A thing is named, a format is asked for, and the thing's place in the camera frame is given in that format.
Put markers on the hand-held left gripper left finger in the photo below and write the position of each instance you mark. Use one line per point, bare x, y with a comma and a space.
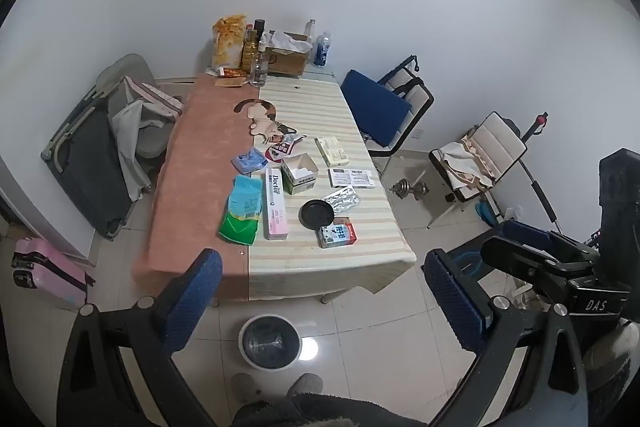
195, 297

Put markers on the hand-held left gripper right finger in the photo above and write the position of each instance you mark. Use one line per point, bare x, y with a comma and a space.
457, 302

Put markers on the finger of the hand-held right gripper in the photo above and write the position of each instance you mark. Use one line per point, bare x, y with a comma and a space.
535, 237
510, 257

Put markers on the white round trash bin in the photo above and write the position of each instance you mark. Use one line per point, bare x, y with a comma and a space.
243, 347

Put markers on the pink white toothpaste box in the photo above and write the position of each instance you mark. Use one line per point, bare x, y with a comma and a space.
276, 207

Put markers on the silver blister pack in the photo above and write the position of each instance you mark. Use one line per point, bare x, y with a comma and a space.
341, 200

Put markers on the green white box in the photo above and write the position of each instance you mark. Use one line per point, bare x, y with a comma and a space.
299, 179

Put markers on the red white snack packet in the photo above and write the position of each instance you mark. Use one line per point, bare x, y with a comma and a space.
279, 151

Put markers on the pale yellow box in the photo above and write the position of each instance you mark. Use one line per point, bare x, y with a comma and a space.
330, 151

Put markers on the person's right forearm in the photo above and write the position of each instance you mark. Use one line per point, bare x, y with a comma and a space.
615, 357

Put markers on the white charger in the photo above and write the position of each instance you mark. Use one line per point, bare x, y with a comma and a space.
512, 212

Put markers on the black blue exercise board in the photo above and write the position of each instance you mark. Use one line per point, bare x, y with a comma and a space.
467, 264

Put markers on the blue slippers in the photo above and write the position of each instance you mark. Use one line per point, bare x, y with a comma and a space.
484, 212

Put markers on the green snack packet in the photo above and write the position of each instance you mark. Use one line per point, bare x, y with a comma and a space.
239, 231

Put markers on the dark bin liner bag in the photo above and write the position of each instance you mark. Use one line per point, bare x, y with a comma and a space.
270, 344

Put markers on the beige cloth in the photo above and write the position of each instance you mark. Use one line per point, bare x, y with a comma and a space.
462, 167

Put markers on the person's left grey fuzzy slipper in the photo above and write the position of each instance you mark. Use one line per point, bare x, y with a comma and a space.
244, 387

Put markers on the person's grey fuzzy slipper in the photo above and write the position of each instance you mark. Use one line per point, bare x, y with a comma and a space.
244, 387
305, 384

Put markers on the white padded metal chair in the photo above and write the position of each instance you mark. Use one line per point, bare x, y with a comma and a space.
497, 139
406, 79

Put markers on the orange table cloth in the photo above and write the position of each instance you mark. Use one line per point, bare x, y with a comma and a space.
200, 187

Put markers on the teal packet with yellow label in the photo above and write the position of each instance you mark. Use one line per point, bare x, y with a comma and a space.
246, 198

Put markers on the black stand with red knob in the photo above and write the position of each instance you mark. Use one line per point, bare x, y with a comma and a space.
539, 121

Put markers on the metal dumbbell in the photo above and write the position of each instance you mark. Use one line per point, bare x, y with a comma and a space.
410, 189

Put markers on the blue red white carton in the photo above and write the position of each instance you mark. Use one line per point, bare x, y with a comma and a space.
337, 233

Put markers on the person's right grey fuzzy slipper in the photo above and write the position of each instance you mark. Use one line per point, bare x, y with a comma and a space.
305, 384

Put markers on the blue tissue pack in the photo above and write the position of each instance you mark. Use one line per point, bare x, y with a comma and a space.
248, 160

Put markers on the black round lid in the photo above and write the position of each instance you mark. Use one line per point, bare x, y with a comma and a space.
316, 212

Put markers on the pink suitcase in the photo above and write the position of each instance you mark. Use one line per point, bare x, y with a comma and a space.
45, 269

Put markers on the white flat medicine box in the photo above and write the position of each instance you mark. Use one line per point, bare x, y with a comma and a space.
362, 179

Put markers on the dark folding cot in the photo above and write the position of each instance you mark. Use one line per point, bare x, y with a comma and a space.
90, 172

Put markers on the white medicine sachet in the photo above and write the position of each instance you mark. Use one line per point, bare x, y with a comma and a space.
340, 178

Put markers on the person's dark fleece pants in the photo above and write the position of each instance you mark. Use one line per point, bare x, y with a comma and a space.
325, 413

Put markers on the white grey garment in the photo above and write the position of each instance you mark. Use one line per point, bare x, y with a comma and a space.
131, 132

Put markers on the clear plastic wrapper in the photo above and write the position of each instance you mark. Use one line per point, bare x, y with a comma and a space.
294, 139

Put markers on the blue seat cushion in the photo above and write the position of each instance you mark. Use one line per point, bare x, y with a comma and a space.
375, 107

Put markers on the pink striped cloth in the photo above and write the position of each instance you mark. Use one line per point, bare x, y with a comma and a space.
152, 96

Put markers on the flat orange packet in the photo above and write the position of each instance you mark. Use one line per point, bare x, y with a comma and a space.
231, 82

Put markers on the white table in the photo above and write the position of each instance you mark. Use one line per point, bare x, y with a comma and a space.
320, 117

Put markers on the small red packet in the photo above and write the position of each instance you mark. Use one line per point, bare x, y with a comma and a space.
232, 72

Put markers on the clear glass bottle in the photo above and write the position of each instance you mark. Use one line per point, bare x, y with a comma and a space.
258, 71

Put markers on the grey chair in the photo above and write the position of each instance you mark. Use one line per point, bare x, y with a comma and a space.
127, 69

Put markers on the amber bottle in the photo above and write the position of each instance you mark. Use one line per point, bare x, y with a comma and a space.
248, 52

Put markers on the cardboard box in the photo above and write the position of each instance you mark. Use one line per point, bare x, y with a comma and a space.
287, 61

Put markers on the yellow snack bag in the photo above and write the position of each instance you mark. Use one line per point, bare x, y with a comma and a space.
227, 42

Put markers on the white tissue paper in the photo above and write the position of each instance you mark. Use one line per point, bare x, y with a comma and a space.
285, 39

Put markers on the dark bottle with black cap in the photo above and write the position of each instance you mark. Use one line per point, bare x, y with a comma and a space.
258, 28

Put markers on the water bottle with blue label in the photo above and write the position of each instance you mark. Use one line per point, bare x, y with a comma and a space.
322, 50

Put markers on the slim clear bottle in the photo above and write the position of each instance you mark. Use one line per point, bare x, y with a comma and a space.
311, 29

